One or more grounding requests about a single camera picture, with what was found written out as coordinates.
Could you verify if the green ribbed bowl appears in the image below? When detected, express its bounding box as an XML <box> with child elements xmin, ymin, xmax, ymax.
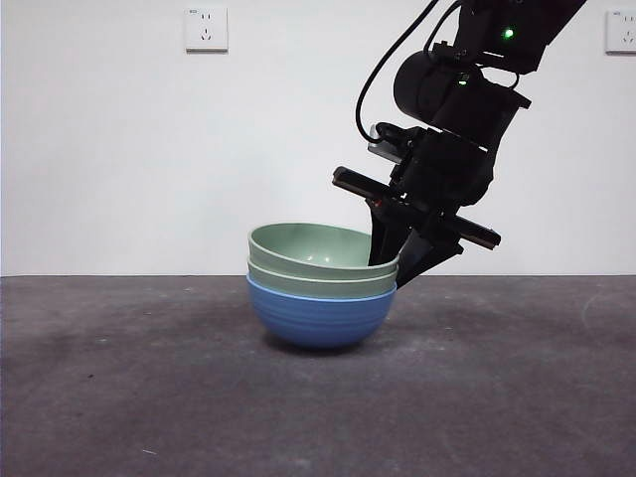
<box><xmin>247</xmin><ymin>223</ymin><xmax>400</xmax><ymax>279</ymax></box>
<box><xmin>246</xmin><ymin>257</ymin><xmax>399</xmax><ymax>298</ymax></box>

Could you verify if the white wall socket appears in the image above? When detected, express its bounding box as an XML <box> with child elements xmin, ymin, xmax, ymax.
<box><xmin>604</xmin><ymin>9</ymin><xmax>636</xmax><ymax>55</ymax></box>
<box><xmin>185</xmin><ymin>6</ymin><xmax>230</xmax><ymax>54</ymax></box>

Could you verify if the pale grey camera box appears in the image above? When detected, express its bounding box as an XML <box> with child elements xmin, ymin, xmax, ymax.
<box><xmin>368</xmin><ymin>122</ymin><xmax>414</xmax><ymax>164</ymax></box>

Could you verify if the blue ribbed bowl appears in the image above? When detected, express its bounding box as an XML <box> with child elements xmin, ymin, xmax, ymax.
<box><xmin>245</xmin><ymin>274</ymin><xmax>398</xmax><ymax>349</ymax></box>

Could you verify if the black cable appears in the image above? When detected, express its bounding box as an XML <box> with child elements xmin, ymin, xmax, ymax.
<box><xmin>354</xmin><ymin>0</ymin><xmax>441</xmax><ymax>145</ymax></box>

